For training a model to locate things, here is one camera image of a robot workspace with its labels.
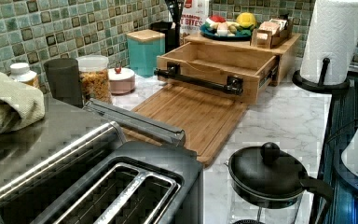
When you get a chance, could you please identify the wooden drawer with black handle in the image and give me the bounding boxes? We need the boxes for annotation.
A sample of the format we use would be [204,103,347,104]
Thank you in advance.
[154,42,279,105]

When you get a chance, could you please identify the wooden drawer cabinet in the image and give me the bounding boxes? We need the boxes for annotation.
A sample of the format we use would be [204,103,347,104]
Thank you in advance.
[185,33,300,86]

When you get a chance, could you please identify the bamboo cutting board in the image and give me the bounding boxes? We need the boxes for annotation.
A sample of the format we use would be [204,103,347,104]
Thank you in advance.
[132,84,247,167]

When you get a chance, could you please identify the grey foil wrap box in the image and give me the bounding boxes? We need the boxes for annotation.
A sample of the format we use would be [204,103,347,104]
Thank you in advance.
[84,99,186,147]

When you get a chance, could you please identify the pink ceramic jar with lid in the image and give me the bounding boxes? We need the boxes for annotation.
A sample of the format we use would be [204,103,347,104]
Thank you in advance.
[108,67,135,94]

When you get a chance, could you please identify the teal canister with wooden lid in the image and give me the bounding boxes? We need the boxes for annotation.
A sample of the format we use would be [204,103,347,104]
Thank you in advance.
[127,29,165,77]

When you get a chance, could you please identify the black two-slot toaster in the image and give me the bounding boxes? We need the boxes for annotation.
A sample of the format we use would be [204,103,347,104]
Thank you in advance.
[31,141,202,224]

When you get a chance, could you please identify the clear plastic cereal jar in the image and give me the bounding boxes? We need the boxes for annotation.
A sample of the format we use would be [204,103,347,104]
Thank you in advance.
[77,55,111,104]

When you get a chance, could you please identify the blue plate of toy food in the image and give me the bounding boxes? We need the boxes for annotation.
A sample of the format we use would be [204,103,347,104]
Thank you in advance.
[200,12,257,41]

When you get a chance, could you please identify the cinnamon bites cereal box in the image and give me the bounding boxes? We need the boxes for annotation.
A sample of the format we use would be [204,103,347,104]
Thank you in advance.
[180,0,210,44]

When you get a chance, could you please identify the black french press coffee maker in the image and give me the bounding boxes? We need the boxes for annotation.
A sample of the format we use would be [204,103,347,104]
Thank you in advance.
[225,142,333,224]

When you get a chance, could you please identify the wooden tea bag organizer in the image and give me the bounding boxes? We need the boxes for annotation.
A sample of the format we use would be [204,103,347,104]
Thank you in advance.
[250,16,293,49]

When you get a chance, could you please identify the dark grey cylinder cup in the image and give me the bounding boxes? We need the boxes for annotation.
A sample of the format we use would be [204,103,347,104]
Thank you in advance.
[44,58,83,108]

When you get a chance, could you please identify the black paper towel holder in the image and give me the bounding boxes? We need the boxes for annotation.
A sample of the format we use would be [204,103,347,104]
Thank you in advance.
[292,58,350,95]

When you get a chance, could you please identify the white-capped pill bottle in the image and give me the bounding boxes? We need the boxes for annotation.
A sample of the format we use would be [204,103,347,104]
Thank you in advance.
[10,63,39,88]

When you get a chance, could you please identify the green folded towel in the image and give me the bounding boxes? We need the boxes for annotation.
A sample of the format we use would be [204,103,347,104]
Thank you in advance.
[0,72,45,134]

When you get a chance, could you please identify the white paper towel roll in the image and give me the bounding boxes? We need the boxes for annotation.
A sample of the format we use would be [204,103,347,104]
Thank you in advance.
[300,0,358,85]

